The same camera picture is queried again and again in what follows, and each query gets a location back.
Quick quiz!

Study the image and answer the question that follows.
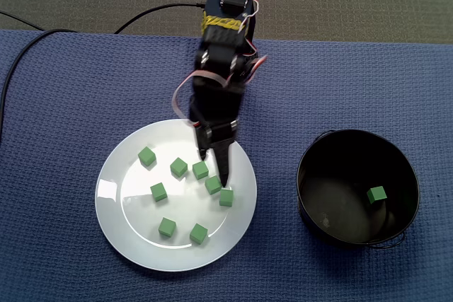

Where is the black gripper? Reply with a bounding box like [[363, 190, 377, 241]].
[[189, 84, 245, 189]]

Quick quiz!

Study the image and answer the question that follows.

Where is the green cube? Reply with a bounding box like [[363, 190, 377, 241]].
[[149, 182, 168, 203], [219, 188, 235, 208], [157, 216, 178, 238], [192, 160, 210, 180], [366, 185, 387, 205], [137, 146, 157, 168], [189, 223, 209, 245], [205, 175, 223, 196], [169, 156, 189, 178]]

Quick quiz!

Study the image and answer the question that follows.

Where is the white round plate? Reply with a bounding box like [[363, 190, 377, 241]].
[[94, 119, 258, 273]]

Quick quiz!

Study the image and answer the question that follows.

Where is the black round bowl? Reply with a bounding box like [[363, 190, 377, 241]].
[[296, 129, 421, 250]]

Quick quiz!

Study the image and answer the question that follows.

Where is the blue woven mat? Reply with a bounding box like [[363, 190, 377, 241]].
[[0, 29, 453, 302]]

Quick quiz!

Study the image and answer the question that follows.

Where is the white servo wire loop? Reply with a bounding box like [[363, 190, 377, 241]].
[[171, 70, 231, 129]]

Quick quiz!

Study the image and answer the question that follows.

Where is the thin black cable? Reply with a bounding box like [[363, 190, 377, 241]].
[[0, 10, 46, 31]]

